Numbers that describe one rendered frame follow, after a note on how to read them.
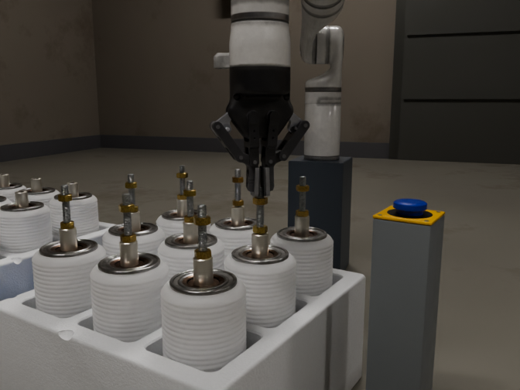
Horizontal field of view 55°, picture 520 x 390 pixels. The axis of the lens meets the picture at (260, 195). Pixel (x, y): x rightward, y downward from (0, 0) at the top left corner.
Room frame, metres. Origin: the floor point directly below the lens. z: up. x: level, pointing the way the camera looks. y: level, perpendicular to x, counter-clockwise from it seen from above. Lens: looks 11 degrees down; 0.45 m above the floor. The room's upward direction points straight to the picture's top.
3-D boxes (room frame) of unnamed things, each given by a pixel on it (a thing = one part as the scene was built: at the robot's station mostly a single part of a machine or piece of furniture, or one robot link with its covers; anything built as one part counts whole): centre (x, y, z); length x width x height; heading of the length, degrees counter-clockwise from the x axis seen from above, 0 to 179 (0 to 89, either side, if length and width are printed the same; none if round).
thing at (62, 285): (0.66, 0.26, 0.16); 0.10 x 0.10 x 0.18
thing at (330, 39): (1.29, -0.16, 0.54); 0.09 x 0.09 x 0.17; 85
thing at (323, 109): (1.29, -0.16, 0.39); 0.09 x 0.09 x 0.17; 70
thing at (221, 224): (0.79, 0.04, 0.25); 0.08 x 0.08 x 0.01
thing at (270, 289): (0.63, 0.00, 0.16); 0.10 x 0.10 x 0.18
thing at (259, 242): (0.63, 0.00, 0.26); 0.02 x 0.02 x 0.03
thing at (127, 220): (0.59, 0.16, 0.30); 0.01 x 0.01 x 0.08
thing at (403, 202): (0.60, -0.19, 0.32); 0.04 x 0.04 x 0.02
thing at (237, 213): (0.79, 0.04, 0.26); 0.02 x 0.02 x 0.03
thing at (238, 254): (0.63, 0.00, 0.25); 0.08 x 0.08 x 0.01
